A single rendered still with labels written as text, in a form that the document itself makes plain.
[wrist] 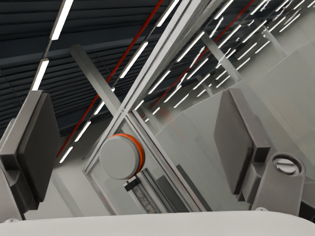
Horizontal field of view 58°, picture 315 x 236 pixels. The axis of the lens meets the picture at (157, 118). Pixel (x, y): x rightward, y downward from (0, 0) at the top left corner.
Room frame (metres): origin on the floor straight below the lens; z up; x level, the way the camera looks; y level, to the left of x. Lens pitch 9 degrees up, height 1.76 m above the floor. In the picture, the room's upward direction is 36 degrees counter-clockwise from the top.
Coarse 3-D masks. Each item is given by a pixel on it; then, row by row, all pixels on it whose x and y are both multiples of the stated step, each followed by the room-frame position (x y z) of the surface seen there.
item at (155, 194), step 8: (136, 176) 0.96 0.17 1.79; (144, 176) 0.95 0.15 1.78; (152, 176) 0.99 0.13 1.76; (144, 184) 0.94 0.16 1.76; (152, 184) 0.96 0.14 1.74; (128, 192) 0.97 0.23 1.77; (144, 192) 0.95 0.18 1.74; (152, 192) 0.94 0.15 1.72; (160, 192) 0.97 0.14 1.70; (136, 200) 0.96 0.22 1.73; (152, 200) 0.95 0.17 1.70; (160, 200) 0.95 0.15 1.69; (168, 200) 0.99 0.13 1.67; (144, 208) 0.97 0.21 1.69; (160, 208) 0.94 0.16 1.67; (168, 208) 0.96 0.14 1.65
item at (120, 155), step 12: (108, 144) 0.95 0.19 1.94; (120, 144) 0.93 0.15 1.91; (132, 144) 0.93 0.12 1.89; (108, 156) 0.96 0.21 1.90; (120, 156) 0.94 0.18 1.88; (132, 156) 0.93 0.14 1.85; (144, 156) 0.98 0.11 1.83; (108, 168) 0.97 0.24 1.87; (120, 168) 0.95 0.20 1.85; (132, 168) 0.94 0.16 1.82
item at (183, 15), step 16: (192, 0) 0.61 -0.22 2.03; (176, 16) 0.65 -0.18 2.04; (192, 16) 0.63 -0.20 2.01; (176, 32) 0.68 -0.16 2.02; (160, 48) 0.75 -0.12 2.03; (160, 64) 0.79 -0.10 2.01; (144, 80) 0.86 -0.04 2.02; (128, 96) 0.97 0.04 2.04; (128, 112) 1.04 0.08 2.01; (112, 128) 1.20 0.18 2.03; (144, 144) 1.06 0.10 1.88; (96, 160) 1.51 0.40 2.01; (160, 160) 1.03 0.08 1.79; (96, 192) 1.76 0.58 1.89; (176, 192) 1.07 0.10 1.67; (192, 208) 1.04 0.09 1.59
